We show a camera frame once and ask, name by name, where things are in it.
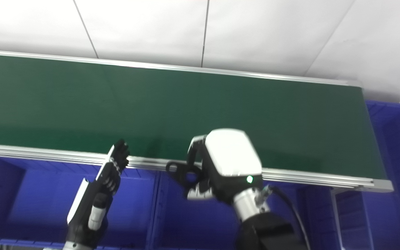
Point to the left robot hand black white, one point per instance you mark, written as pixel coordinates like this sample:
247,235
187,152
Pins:
92,198

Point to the blue plastic bin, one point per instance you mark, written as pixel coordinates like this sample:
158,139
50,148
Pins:
33,205
398,208
193,225

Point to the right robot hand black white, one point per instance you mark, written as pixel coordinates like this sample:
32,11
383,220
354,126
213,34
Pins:
231,156

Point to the green conveyor belt aluminium frame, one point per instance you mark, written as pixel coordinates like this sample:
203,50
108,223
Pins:
151,111

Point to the black flanged machine part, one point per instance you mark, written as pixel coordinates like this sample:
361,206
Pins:
179,172

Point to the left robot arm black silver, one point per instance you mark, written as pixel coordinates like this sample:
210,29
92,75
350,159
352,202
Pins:
73,247

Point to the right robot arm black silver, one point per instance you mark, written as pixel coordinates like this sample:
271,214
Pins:
269,229

